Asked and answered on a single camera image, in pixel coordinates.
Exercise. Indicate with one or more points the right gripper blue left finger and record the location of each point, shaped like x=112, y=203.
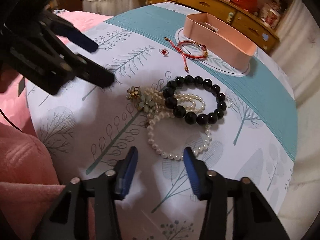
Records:
x=125, y=170

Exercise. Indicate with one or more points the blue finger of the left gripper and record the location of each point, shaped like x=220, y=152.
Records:
x=61, y=27
x=93, y=73

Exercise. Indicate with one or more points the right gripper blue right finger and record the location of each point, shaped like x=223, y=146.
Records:
x=196, y=171

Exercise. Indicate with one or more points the rose gold smart watch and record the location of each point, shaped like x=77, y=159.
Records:
x=209, y=26

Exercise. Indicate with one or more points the pink blanket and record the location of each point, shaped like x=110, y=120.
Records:
x=29, y=184

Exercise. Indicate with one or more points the tree print tablecloth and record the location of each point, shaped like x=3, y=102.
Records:
x=87, y=129

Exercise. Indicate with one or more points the flower brooch ornament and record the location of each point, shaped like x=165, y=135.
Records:
x=143, y=101

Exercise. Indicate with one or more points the pink plastic tray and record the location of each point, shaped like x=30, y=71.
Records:
x=228, y=44

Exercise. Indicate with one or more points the wooden desk with drawers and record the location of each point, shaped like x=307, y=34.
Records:
x=244, y=22

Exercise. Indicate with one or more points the cream floral curtain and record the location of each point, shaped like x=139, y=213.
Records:
x=298, y=56

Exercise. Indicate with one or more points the red patterned paper cup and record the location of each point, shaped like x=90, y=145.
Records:
x=272, y=18

